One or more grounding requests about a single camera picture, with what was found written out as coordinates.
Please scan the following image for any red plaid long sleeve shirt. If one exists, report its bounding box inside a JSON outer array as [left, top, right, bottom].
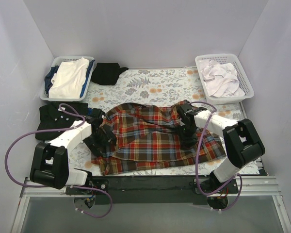
[[91, 100, 226, 175]]

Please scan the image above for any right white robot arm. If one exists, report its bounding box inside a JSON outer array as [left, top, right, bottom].
[[177, 102, 265, 196]]

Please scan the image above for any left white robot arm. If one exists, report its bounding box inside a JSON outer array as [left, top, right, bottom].
[[30, 109, 116, 194]]

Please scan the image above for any blue plaid folded shirt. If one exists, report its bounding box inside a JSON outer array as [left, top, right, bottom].
[[87, 108, 93, 116]]

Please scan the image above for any floral patterned table mat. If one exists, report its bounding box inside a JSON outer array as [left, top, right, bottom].
[[69, 68, 247, 176]]

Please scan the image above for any black folded shirt with buttons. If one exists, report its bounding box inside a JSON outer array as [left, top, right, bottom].
[[35, 102, 80, 141]]

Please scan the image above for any crumpled white shirt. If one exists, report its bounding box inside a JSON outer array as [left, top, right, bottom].
[[198, 59, 245, 98]]

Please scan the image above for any black folded garment at back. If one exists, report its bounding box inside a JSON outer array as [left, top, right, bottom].
[[91, 63, 128, 85]]

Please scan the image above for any cream white folded shirt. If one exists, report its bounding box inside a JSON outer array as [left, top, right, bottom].
[[48, 57, 90, 99]]

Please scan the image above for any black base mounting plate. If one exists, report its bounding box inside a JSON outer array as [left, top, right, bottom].
[[65, 176, 240, 206]]

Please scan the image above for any blue folded shirt in basket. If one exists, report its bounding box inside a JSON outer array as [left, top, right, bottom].
[[44, 60, 95, 100]]

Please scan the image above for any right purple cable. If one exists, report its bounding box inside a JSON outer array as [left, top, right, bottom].
[[190, 101, 243, 211]]

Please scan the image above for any purple cable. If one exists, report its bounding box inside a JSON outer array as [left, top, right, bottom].
[[190, 101, 243, 211], [4, 103, 113, 218]]

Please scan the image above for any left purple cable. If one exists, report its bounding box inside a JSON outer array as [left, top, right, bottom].
[[4, 103, 113, 218]]

